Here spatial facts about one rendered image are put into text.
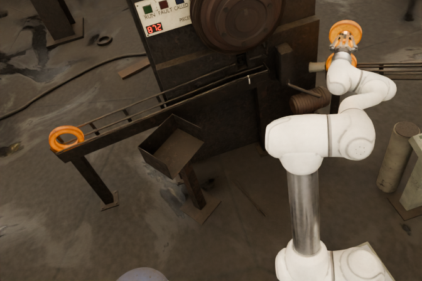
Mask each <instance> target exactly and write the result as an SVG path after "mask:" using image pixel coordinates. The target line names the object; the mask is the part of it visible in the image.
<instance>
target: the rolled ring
mask: <svg viewBox="0 0 422 281"><path fill-rule="evenodd" d="M65 133H69V134H73V135H75V136H77V138H78V139H77V141H76V142H74V143H73V144H70V145H63V144H59V143H58V142H57V141H56V138H57V137H58V136H59V135H60V134H65ZM82 141H84V134H83V132H82V131H81V130H80V129H78V128H77V127H74V126H71V125H63V126H60V127H57V128H56V129H53V130H52V131H51V133H50V135H49V144H50V146H51V147H52V148H53V149H54V150H56V151H60V150H62V149H65V148H67V147H70V146H72V145H75V144H78V143H79V142H82Z"/></svg>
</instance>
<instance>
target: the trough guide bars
mask: <svg viewBox="0 0 422 281"><path fill-rule="evenodd" d="M421 64H422V62H392V63H357V65H379V66H356V68H379V69H378V70H364V71H367V72H379V73H376V74H379V75H382V76H384V75H422V73H384V72H422V70H384V68H416V67H422V65H421Z"/></svg>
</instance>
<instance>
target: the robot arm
mask: <svg viewBox="0 0 422 281"><path fill-rule="evenodd" d="M349 34H350V32H348V31H343V32H342V33H341V35H337V37H336V38H335V40H334V41H333V43H332V44H331V45H330V47H329V50H330V51H331V50H333V52H334V55H333V56H332V60H331V64H330V67H329V69H328V72H327V88H328V90H329V92H330V93H332V94H334V95H342V94H344V93H346V92H347V91H350V92H354V93H357V94H358V95H353V96H350V97H347V98H346V99H344V100H343V101H342V103H341V104H340V107H339V110H338V114H330V115H320V114H303V115H290V116H287V117H282V118H280V119H277V120H274V121H272V122H271V123H270V124H269V125H267V127H266V136H265V148H266V150H267V152H268V153H269V154H270V155H271V156H273V157H275V158H279V160H280V161H281V163H282V165H283V167H284V168H285V169H286V171H287V179H288V194H289V205H290V213H291V228H292V236H293V239H291V240H290V241H289V243H288V245H287V247H286V248H284V249H282V250H281V251H280V252H279V253H278V255H277V256H276V261H275V267H276V276H277V278H278V279H279V280H280V281H385V272H386V269H385V268H384V267H383V266H382V263H381V261H380V260H379V259H378V257H377V256H376V255H375V254H374V253H372V252H371V251H369V250H367V249H365V248H360V247H352V248H349V249H346V250H337V251H327V248H326V246H325V244H324V243H323V242H322V241H321V240H320V214H319V192H318V168H319V167H320V166H321V164H322V161H323V158H324V157H344V158H346V159H350V160H355V161H359V160H362V159H365V158H366V157H368V156H369V155H370V154H371V152H372V150H373V148H374V144H375V138H376V134H375V130H374V126H373V123H372V121H371V119H370V118H369V117H368V115H367V114H366V113H365V112H364V111H363V109H366V108H368V107H372V106H374V105H377V104H379V103H381V102H382V101H386V100H390V99H392V98H393V96H395V94H396V84H395V83H394V82H393V81H392V80H390V79H389V78H387V77H384V76H382V75H379V74H376V73H372V72H367V71H363V70H360V69H358V68H356V67H354V66H352V60H351V59H352V57H351V53H352V52H353V51H357V48H358V46H357V45H356V44H355V41H354V37H353V35H351V36H350V35H349ZM339 39H340V44H339V45H338V46H337V47H335V46H336V44H337V43H338V41H339ZM343 39H346V42H345V45H343V44H342V43H343ZM349 40H350V43H351V45H352V48H351V47H350V46H349V45H348V42H349Z"/></svg>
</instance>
